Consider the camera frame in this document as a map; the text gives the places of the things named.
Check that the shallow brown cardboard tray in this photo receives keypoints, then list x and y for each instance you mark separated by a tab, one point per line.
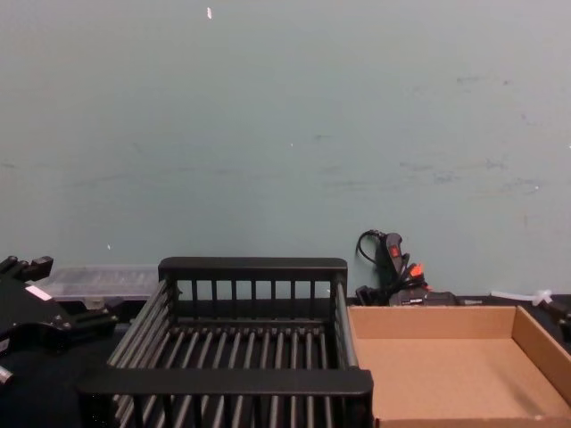
446	370

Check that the black rack with steel bars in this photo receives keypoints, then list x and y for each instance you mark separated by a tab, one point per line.
223	383

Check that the clear plastic case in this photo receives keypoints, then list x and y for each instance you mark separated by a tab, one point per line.
98	283

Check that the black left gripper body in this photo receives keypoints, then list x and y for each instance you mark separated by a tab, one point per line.
27	321

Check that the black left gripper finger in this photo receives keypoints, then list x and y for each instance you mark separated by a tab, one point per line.
38	266
91	322

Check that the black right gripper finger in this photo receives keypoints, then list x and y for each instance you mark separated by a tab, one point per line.
561	314

